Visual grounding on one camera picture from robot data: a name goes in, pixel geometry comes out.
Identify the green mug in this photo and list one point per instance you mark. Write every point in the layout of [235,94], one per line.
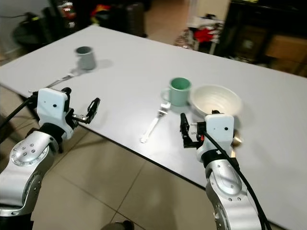
[180,96]

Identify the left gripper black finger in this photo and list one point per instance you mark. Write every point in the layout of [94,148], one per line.
[65,90]
[94,110]

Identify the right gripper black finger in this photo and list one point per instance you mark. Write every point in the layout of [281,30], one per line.
[215,112]
[185,129]

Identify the silver fork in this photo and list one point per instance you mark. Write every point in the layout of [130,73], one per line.
[152,125]
[63,78]

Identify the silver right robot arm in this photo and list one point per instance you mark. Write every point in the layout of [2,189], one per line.
[225,187]

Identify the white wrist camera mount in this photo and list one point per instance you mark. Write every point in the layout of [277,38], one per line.
[52,106]
[219,128]

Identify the grey mug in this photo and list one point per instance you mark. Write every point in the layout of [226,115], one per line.
[86,60]

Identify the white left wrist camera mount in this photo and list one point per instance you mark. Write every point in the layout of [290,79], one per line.
[52,106]

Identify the white ceramic bowl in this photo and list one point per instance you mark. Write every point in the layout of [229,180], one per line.
[216,98]

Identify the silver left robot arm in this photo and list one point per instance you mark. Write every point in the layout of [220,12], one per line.
[29,163]

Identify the red cloth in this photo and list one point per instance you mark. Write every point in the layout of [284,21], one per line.
[205,34]

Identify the dark cabinet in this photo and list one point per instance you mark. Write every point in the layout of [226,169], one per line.
[249,33]

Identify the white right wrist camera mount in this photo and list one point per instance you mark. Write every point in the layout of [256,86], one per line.
[219,128]

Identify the brown cardboard box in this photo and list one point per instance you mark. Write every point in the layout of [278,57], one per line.
[287,48]

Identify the dark robot foot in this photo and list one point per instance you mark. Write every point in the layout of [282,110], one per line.
[122,225]

